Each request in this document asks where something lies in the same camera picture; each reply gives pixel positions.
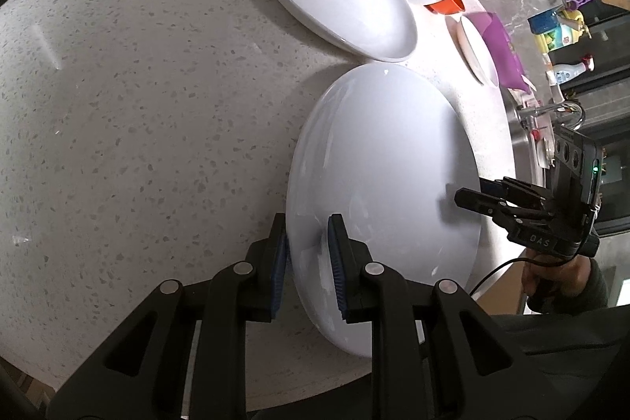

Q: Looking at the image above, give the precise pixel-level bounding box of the steel faucet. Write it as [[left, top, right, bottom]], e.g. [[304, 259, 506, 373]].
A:
[[517, 100, 586, 130]]

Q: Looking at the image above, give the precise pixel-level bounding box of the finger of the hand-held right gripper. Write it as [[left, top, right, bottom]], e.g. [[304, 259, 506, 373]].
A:
[[480, 176, 549, 204], [454, 187, 552, 229]]

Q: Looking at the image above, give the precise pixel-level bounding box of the person's right hand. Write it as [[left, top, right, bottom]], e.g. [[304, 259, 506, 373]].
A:
[[522, 254, 592, 313]]

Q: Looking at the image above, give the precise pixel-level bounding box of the small pink white bowl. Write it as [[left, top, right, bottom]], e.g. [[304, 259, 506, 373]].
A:
[[445, 14, 500, 89]]

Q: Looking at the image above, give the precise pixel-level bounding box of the person's right forearm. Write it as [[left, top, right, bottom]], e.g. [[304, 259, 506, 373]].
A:
[[497, 259, 628, 354]]

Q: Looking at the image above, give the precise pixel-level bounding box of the purple bowl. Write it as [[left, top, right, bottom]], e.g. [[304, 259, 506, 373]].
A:
[[465, 11, 535, 95]]

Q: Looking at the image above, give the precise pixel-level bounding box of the white bottle red cap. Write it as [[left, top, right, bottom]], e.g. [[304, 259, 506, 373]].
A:
[[545, 58, 595, 86]]

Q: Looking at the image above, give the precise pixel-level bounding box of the black cable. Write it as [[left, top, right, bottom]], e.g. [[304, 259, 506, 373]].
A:
[[467, 255, 542, 298]]

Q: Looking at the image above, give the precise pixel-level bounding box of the large round white plate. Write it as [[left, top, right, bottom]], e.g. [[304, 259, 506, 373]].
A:
[[286, 63, 482, 358]]

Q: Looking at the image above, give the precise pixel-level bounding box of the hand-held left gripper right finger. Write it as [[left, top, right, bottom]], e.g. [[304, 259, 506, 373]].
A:
[[327, 213, 567, 420]]

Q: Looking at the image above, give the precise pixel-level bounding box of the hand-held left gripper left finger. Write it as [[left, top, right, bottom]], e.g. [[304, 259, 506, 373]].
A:
[[46, 213, 291, 420]]

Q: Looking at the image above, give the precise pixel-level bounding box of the steel sink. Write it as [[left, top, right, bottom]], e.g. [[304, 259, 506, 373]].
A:
[[512, 105, 562, 175]]

